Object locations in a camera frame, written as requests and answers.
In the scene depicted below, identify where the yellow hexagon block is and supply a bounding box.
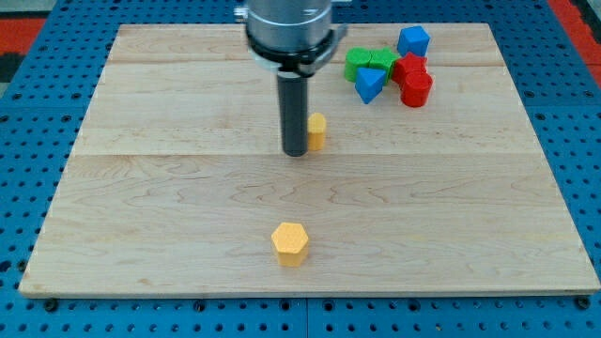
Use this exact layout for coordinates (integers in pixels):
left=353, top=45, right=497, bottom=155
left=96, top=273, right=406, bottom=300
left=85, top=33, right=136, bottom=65
left=270, top=223, right=309, bottom=268

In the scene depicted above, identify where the green star block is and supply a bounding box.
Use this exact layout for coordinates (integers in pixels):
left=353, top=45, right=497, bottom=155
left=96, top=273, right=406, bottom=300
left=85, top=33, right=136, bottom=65
left=368, top=47, right=400, bottom=84

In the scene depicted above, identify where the green circle block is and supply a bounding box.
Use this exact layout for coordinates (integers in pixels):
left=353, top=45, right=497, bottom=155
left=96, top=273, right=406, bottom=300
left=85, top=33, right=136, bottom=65
left=344, top=47, right=372, bottom=83

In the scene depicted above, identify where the red cylinder block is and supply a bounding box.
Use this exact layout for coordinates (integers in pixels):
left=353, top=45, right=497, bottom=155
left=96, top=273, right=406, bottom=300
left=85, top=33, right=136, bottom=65
left=401, top=71, right=433, bottom=108

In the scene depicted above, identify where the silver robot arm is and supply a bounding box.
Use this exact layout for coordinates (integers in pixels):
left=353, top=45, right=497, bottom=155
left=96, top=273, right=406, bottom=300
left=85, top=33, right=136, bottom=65
left=233, top=0, right=347, bottom=157

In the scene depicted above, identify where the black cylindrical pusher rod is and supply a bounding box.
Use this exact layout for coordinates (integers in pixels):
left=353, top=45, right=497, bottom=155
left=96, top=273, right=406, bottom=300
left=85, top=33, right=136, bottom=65
left=277, top=71, right=308, bottom=157

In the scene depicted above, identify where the blue cube block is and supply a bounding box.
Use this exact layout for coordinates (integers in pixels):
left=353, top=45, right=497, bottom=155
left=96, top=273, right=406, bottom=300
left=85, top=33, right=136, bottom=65
left=397, top=25, right=430, bottom=56

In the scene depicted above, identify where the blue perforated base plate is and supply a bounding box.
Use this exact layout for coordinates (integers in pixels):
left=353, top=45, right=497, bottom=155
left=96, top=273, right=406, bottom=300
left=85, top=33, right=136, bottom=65
left=1, top=0, right=600, bottom=337

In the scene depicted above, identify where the blue triangle block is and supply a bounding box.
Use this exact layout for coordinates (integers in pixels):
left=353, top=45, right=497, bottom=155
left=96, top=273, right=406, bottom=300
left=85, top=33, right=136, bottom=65
left=355, top=68, right=387, bottom=104

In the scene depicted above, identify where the wooden board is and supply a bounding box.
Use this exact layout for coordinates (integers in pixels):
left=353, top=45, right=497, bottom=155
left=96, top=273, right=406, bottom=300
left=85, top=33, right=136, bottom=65
left=19, top=23, right=600, bottom=299

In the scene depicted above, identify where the yellow block behind rod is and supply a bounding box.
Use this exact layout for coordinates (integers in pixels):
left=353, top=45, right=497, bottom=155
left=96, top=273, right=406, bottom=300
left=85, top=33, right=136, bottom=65
left=308, top=113, right=327, bottom=151

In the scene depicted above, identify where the red star block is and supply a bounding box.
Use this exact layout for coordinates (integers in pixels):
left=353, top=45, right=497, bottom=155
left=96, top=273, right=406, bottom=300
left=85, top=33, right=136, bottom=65
left=391, top=52, right=427, bottom=86

